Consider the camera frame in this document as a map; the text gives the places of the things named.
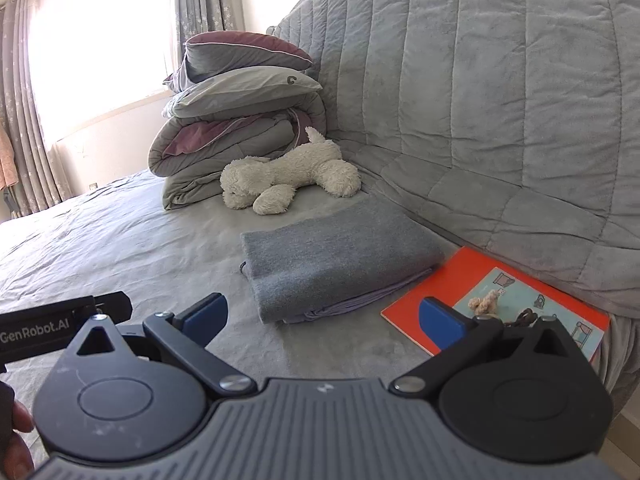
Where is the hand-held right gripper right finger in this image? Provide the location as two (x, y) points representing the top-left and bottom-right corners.
(387, 296), (576, 397)

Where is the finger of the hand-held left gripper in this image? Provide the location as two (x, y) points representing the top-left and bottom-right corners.
(92, 291), (132, 319)

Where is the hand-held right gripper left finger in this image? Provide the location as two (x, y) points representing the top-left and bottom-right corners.
(75, 291), (258, 397)

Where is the grey knit short-sleeve sweater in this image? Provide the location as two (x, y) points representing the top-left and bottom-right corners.
(240, 197), (446, 325)

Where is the person's left hand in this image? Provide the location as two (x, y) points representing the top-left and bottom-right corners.
(0, 401), (37, 480)

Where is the orange picture book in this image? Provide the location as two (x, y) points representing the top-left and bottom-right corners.
(381, 246), (612, 363)

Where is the dark floor stand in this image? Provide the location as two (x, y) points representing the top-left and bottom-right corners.
(0, 187), (22, 218)

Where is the folded grey pink quilt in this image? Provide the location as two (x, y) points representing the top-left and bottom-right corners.
(147, 95), (328, 211)

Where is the pink hanging jacket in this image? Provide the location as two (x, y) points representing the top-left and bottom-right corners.
(0, 125), (18, 188)

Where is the white plush dog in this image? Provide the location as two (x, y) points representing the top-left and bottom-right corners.
(220, 126), (362, 216)

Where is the grey star-patterned curtain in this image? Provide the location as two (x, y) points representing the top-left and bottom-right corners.
(172, 0), (246, 83)
(0, 0), (73, 218)

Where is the light grey pillow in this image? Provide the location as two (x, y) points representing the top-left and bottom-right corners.
(162, 66), (323, 120)

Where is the grey quilted headboard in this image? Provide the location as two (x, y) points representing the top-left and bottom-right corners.
(267, 0), (640, 401)

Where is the window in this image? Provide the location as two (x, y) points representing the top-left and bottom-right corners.
(27, 0), (181, 131)

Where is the grey pillow with pink piping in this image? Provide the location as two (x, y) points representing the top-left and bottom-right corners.
(182, 31), (315, 93)

